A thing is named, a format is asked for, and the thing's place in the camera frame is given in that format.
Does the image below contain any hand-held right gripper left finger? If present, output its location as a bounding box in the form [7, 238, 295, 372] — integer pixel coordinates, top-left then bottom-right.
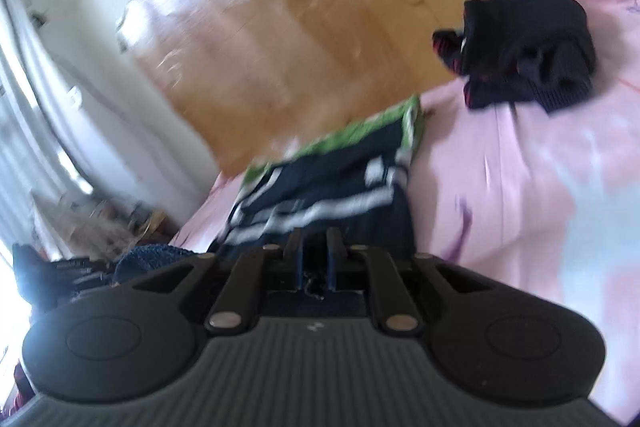
[132, 229, 306, 334]

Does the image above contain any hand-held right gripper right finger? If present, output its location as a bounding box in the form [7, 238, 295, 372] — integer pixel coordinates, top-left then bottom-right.
[325, 229, 501, 336]

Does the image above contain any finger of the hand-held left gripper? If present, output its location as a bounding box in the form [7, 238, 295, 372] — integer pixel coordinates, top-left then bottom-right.
[50, 257, 118, 296]

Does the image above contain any navy green striped sweater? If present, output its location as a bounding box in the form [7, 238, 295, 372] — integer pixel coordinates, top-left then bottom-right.
[114, 94, 427, 308]

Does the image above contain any blurred brown clutter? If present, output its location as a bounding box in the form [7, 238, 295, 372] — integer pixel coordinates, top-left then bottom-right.
[30, 189, 173, 260]

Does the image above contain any pink printed bedsheet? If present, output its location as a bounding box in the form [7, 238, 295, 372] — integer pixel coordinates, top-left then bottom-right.
[170, 0, 640, 427]

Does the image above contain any wooden headboard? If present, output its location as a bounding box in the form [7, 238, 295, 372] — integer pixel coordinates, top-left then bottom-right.
[117, 0, 493, 178]

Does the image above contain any navy red patterned garment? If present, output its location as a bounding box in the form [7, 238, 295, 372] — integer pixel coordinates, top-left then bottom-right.
[432, 0, 598, 114]

